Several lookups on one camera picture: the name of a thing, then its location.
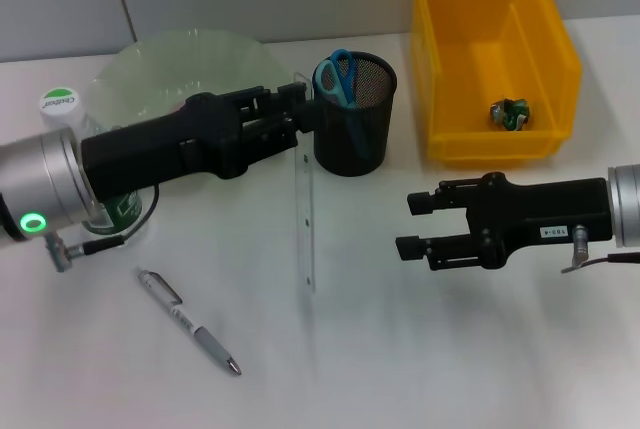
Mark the black mesh pen holder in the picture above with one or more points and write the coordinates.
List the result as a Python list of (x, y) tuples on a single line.
[(375, 139)]

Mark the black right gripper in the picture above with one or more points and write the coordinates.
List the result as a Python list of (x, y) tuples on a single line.
[(540, 214)]

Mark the transparent plastic ruler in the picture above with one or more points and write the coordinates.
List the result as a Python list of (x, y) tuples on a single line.
[(305, 209)]

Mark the translucent green wavy fruit plate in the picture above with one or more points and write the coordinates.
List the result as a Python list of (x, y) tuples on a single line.
[(200, 59)]

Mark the clear water bottle green label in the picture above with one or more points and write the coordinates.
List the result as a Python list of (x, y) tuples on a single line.
[(60, 104)]

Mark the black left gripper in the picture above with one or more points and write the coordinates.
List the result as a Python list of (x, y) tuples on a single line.
[(165, 149)]

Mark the green plastic wrapper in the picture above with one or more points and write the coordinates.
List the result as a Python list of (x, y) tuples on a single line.
[(510, 114)]

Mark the grey silver pen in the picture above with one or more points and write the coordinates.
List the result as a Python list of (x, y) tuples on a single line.
[(175, 309)]

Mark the yellow plastic bin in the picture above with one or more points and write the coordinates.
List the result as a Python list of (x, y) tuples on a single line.
[(465, 49)]

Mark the blue scissors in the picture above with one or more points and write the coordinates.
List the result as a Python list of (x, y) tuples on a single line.
[(340, 74)]

